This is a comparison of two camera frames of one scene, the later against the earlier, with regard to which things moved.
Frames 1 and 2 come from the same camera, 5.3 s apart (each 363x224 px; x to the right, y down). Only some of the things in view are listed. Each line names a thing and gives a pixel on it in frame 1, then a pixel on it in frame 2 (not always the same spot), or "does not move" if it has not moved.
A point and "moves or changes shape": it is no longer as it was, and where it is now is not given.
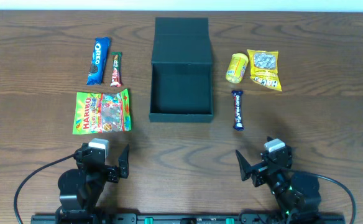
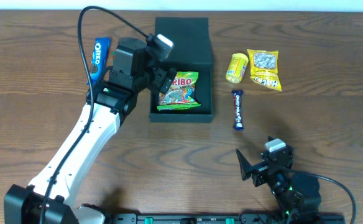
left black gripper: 107,170 to 163,80
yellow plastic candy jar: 237,68 does not move
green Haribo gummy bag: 102,112 moves or changes shape
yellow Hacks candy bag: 264,66 does not move
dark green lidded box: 181,73 does not move
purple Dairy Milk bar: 238,110 does not move
